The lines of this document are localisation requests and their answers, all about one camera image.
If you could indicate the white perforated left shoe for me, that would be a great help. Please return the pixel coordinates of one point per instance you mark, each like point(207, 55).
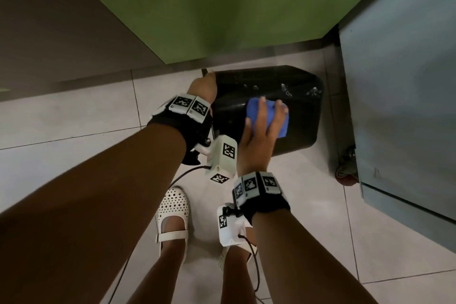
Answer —
point(172, 204)

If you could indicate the white perforated shoe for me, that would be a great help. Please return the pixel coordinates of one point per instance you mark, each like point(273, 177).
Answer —
point(172, 204)
point(224, 254)

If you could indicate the red caster wheel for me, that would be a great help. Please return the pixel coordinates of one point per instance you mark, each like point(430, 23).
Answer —
point(347, 175)

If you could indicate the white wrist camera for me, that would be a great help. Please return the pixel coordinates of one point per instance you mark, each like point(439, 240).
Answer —
point(222, 157)
point(231, 232)

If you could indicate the blue cleaning cloth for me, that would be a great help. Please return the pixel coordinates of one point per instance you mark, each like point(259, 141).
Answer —
point(254, 109)

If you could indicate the black plastic waste bin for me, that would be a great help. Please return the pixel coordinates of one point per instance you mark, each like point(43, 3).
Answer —
point(295, 125)

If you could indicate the person's left hand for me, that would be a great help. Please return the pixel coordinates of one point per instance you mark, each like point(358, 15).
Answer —
point(203, 88)

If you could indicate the white perforated right shoe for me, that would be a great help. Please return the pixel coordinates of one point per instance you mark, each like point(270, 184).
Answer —
point(224, 254)

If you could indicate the person's left forearm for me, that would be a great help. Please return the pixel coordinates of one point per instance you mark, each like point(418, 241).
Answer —
point(92, 214)

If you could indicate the person's right forearm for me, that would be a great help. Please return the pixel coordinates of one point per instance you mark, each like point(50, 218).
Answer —
point(306, 268)

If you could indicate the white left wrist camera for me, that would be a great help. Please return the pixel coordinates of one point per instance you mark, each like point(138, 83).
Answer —
point(222, 157)

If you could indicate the person's right hand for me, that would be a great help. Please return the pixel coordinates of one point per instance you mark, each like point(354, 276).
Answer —
point(254, 150)

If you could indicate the pale blue wheeled cabinet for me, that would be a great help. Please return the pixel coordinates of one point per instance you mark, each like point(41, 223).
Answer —
point(402, 83)

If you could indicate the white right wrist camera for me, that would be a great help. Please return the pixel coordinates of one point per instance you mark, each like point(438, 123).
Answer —
point(231, 232)

